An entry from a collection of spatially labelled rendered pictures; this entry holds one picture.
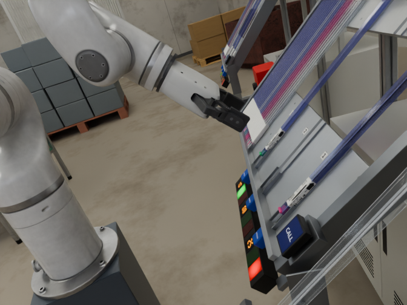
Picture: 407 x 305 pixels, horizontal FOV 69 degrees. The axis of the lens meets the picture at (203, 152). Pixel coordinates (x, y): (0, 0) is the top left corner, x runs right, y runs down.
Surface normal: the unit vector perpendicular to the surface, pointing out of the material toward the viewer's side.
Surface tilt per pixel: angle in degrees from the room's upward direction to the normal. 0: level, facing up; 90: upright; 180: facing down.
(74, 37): 92
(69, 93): 90
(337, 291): 0
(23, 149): 33
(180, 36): 90
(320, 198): 42
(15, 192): 86
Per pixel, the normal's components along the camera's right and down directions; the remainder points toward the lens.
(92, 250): 0.92, -0.12
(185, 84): 0.00, 0.23
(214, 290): -0.28, -0.86
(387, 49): -0.01, 0.45
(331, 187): -0.85, -0.47
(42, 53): 0.21, 0.38
